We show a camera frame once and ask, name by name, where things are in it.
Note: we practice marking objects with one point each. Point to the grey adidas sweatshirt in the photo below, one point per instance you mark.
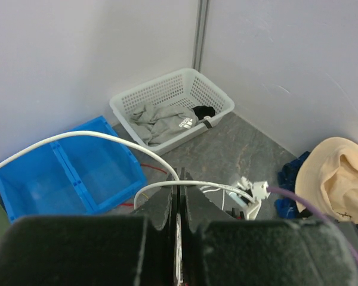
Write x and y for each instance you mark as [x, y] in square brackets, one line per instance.
[156, 125]

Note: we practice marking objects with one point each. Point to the white basket with clothes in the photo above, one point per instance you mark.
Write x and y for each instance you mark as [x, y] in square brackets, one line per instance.
[185, 87]

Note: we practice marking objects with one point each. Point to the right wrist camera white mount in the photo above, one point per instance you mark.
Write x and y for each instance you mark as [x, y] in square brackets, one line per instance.
[250, 196]

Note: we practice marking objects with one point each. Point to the grey aluminium corner post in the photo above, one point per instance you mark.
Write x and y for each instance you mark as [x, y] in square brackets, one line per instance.
[200, 32]

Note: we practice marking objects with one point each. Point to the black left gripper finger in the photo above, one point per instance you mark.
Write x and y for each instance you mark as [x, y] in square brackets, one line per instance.
[200, 219]

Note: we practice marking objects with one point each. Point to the black cloth in basket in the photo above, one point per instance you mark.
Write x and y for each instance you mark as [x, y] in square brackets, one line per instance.
[204, 111]

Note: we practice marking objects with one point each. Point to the beige bucket hat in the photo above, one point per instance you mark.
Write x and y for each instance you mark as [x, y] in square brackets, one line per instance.
[328, 179]

